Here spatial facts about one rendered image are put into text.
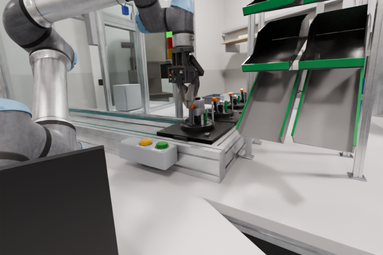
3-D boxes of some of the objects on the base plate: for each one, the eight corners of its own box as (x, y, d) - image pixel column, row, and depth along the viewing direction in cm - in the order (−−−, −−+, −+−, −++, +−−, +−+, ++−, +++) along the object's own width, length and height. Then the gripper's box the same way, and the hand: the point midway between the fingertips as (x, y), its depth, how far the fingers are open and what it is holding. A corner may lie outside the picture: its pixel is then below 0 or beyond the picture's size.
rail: (220, 184, 56) (219, 149, 54) (64, 140, 101) (60, 121, 99) (226, 175, 61) (226, 143, 59) (74, 138, 105) (71, 119, 103)
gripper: (164, 48, 63) (167, 110, 67) (187, 45, 58) (190, 112, 63) (178, 50, 70) (181, 106, 74) (200, 48, 66) (201, 108, 70)
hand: (188, 105), depth 71 cm, fingers closed
